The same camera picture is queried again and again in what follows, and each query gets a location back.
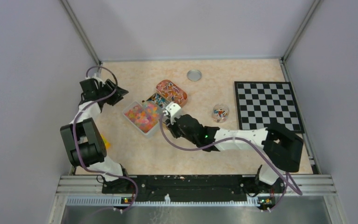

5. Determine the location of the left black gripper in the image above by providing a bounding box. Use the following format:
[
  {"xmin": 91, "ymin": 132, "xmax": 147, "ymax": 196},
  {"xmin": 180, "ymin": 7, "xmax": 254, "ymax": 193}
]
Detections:
[{"xmin": 96, "ymin": 78, "xmax": 128, "ymax": 105}]

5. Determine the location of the clear plastic scoop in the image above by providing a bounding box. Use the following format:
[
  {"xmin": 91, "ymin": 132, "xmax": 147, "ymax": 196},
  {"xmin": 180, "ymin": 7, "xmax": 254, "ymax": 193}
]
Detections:
[{"xmin": 142, "ymin": 101, "xmax": 163, "ymax": 120}]

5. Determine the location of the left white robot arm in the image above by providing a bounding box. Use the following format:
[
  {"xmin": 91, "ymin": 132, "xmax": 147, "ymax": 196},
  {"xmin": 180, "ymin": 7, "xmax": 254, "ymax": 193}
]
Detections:
[{"xmin": 60, "ymin": 77, "xmax": 131, "ymax": 193}]

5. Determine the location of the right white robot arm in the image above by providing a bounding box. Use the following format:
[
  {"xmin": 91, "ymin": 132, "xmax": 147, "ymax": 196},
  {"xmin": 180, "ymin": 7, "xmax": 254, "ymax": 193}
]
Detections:
[{"xmin": 160, "ymin": 114, "xmax": 303, "ymax": 192}]

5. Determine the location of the clear glass jar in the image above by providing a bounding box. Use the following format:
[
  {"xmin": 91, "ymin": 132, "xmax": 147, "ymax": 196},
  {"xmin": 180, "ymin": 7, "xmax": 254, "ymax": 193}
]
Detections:
[{"xmin": 212, "ymin": 104, "xmax": 229, "ymax": 123}]

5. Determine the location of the white star candy tin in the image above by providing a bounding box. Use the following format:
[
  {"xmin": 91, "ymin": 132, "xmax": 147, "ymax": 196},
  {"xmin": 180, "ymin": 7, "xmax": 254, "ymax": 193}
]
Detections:
[{"xmin": 123, "ymin": 101, "xmax": 159, "ymax": 138}]

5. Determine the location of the gold lollipop tin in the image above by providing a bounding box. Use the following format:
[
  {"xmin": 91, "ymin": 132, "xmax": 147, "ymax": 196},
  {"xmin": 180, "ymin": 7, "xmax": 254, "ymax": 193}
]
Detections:
[{"xmin": 146, "ymin": 92, "xmax": 170, "ymax": 108}]

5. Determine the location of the pink candy tin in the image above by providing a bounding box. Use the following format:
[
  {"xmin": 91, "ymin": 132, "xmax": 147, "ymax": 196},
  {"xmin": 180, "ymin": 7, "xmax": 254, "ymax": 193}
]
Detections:
[{"xmin": 156, "ymin": 79, "xmax": 188, "ymax": 107}]

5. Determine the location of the silver round lid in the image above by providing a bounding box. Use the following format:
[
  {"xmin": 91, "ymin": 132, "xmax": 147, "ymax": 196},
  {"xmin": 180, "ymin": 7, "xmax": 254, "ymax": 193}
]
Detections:
[{"xmin": 187, "ymin": 70, "xmax": 202, "ymax": 82}]

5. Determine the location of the yellow plastic cube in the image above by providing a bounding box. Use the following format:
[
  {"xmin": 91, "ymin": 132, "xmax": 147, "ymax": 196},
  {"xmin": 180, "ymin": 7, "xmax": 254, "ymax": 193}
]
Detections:
[{"xmin": 101, "ymin": 134, "xmax": 111, "ymax": 151}]

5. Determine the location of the black white chessboard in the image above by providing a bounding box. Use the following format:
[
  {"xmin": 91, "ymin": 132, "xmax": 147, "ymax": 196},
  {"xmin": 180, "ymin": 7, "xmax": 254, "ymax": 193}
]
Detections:
[{"xmin": 234, "ymin": 81, "xmax": 305, "ymax": 134}]

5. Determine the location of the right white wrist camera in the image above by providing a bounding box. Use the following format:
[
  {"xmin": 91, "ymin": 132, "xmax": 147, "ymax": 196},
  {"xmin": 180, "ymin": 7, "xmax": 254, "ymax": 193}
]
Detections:
[{"xmin": 163, "ymin": 102, "xmax": 182, "ymax": 124}]

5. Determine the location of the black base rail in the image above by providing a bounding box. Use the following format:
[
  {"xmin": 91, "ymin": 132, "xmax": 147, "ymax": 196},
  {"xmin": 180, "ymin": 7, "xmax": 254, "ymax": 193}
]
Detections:
[{"xmin": 97, "ymin": 175, "xmax": 284, "ymax": 202}]

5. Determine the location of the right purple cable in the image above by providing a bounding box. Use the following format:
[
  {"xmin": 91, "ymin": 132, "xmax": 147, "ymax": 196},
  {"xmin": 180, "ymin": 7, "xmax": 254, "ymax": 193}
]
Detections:
[{"xmin": 158, "ymin": 116, "xmax": 303, "ymax": 212}]

